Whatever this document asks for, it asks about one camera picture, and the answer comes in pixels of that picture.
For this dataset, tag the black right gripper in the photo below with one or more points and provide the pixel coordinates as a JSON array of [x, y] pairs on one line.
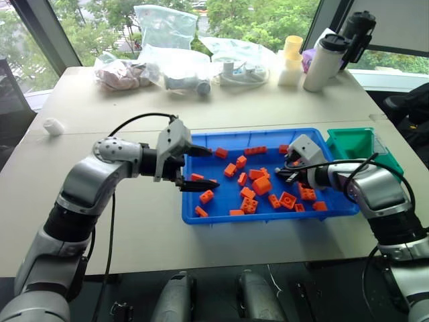
[[300, 171]]

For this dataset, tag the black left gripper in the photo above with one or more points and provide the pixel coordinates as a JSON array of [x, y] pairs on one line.
[[175, 169]]

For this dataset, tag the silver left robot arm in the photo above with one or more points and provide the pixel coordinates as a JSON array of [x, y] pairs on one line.
[[87, 181]]

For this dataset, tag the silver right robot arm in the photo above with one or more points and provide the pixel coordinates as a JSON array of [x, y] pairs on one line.
[[378, 188]]

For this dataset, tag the blue plastic bin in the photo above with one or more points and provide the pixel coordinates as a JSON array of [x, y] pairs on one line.
[[214, 204]]

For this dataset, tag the green plastic bin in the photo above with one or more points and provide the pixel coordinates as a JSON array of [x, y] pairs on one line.
[[352, 144]]

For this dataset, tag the square orange toy brick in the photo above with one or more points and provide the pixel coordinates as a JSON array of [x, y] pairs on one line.
[[307, 192], [288, 200], [249, 205]]

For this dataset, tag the big orange toy brick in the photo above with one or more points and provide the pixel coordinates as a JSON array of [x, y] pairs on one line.
[[261, 185]]

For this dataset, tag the small orange toy brick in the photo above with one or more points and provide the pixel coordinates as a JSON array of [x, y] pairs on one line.
[[299, 207]]

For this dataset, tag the long orange toy brick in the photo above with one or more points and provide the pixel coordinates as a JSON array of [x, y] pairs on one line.
[[255, 150]]

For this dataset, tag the flat orange toy brick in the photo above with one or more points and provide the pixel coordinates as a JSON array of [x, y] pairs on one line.
[[236, 212]]

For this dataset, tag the clear bag with grey parts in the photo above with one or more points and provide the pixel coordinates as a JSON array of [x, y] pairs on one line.
[[182, 75]]

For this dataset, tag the white foam block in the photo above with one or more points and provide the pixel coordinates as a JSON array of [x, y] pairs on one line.
[[289, 76]]

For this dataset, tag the clear bag with power strip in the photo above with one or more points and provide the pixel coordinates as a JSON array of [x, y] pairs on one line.
[[239, 63]]

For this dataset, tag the white tumbler with black lid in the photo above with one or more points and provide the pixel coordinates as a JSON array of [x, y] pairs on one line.
[[320, 67]]

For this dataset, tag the purple crumpled item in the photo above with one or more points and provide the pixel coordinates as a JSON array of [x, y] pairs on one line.
[[309, 59]]

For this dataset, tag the clear bag with pink contents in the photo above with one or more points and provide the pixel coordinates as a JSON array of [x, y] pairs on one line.
[[117, 75]]

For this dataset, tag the grey rounded shape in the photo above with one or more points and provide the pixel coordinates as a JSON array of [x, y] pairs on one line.
[[258, 298], [174, 298]]

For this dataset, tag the yellow plastic cup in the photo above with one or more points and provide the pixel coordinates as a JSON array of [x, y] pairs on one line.
[[293, 47]]

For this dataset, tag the black office chair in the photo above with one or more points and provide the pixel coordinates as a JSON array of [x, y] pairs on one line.
[[410, 107]]

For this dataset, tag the tall clear plastic bag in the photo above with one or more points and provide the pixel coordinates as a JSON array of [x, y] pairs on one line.
[[167, 28]]

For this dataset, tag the small white plastic cylinder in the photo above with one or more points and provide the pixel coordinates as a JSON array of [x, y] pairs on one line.
[[53, 126]]

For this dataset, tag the black drink bottle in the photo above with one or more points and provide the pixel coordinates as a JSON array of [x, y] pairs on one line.
[[357, 33]]

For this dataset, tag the dark chair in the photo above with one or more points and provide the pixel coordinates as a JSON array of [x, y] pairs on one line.
[[11, 107]]

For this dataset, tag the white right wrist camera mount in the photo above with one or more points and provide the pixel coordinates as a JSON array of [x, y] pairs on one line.
[[310, 149]]

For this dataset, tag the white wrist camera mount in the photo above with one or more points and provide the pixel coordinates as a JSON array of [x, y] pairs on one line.
[[172, 135], [310, 149]]

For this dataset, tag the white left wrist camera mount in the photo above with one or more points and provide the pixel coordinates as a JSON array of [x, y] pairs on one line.
[[172, 135]]

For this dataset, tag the dark window frame post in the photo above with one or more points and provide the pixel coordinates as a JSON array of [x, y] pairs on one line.
[[47, 31], [326, 20]]

